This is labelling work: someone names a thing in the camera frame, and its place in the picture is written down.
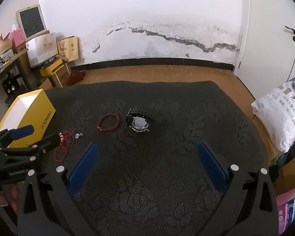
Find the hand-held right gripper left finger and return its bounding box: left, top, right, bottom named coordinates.
left=17, top=142, right=99, bottom=236

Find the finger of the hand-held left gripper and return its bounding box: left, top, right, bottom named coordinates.
left=0, top=125, right=35, bottom=151
left=5, top=133, right=62, bottom=164

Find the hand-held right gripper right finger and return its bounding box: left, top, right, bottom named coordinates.
left=196, top=140, right=279, bottom=236

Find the red string necklace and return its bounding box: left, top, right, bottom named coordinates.
left=54, top=127, right=85, bottom=163

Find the person's left hand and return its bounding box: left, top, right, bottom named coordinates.
left=0, top=184, right=19, bottom=209

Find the black speaker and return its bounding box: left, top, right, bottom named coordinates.
left=2, top=78, right=18, bottom=95

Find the dark patterned table cloth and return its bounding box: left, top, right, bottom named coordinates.
left=0, top=80, right=270, bottom=236

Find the black side table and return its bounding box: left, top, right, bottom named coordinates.
left=0, top=53, right=33, bottom=104

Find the brown cardboard box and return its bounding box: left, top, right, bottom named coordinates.
left=48, top=65, right=73, bottom=88

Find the yellow and black box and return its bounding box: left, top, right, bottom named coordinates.
left=39, top=58, right=65, bottom=77

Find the black wrist watch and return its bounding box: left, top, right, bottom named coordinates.
left=126, top=106, right=164, bottom=134

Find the red cloth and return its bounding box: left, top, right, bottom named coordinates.
left=69, top=70, right=87, bottom=85

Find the large cardboard box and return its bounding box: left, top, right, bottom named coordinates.
left=270, top=157, right=295, bottom=197

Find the white printed plastic bag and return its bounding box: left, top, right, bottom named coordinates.
left=251, top=77, right=295, bottom=153

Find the white gift bag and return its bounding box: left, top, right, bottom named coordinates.
left=26, top=32, right=59, bottom=68

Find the beige woven bag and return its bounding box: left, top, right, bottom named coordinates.
left=0, top=33, right=14, bottom=56

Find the pink printed box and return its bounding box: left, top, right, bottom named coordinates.
left=276, top=189, right=295, bottom=235

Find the brown paper gift bag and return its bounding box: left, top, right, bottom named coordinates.
left=57, top=36, right=79, bottom=62

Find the white framed dark board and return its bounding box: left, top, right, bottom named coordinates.
left=16, top=4, right=48, bottom=42

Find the white door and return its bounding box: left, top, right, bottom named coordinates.
left=236, top=0, right=295, bottom=96

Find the red bead bracelet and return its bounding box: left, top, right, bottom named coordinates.
left=97, top=113, right=121, bottom=132

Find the black door handle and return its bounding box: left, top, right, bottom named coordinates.
left=285, top=25, right=295, bottom=42

